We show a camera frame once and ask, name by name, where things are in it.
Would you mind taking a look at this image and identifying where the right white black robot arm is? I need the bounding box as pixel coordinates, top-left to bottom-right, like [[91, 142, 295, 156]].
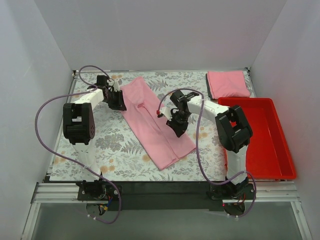
[[156, 88, 255, 200]]

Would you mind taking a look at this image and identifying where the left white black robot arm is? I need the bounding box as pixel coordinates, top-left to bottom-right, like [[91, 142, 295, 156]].
[[62, 75, 127, 200]]

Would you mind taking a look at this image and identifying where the folded pink t shirt stack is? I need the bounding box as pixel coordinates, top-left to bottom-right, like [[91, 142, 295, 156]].
[[211, 70, 251, 99]]

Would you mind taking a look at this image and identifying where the floral patterned table mat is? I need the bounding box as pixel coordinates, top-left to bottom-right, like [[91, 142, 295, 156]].
[[49, 71, 256, 182]]

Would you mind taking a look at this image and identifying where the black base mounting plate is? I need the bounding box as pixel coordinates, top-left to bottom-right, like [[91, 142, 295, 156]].
[[76, 181, 254, 213]]

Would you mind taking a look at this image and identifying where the red plastic bin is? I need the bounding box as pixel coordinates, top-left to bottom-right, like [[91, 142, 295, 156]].
[[218, 97, 297, 180]]

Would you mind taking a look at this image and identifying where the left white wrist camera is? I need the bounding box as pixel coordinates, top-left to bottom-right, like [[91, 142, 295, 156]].
[[111, 79, 121, 92]]

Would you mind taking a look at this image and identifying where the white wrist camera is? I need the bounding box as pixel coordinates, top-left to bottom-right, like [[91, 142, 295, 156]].
[[111, 79, 121, 92], [156, 106, 173, 121]]

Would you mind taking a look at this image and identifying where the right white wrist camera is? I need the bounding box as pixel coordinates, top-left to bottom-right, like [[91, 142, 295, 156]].
[[156, 106, 173, 121]]

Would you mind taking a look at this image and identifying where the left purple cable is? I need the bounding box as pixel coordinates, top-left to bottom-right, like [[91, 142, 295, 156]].
[[34, 65, 123, 224]]

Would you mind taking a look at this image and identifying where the purple cable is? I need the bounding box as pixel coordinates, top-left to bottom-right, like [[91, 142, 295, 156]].
[[156, 89, 257, 219], [34, 65, 123, 224]]

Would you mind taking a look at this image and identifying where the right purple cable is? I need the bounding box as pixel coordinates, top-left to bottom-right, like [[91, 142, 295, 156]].
[[156, 89, 257, 219]]

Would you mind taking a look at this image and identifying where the aluminium frame rail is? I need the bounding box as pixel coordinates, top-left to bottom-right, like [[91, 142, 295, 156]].
[[21, 181, 312, 240]]

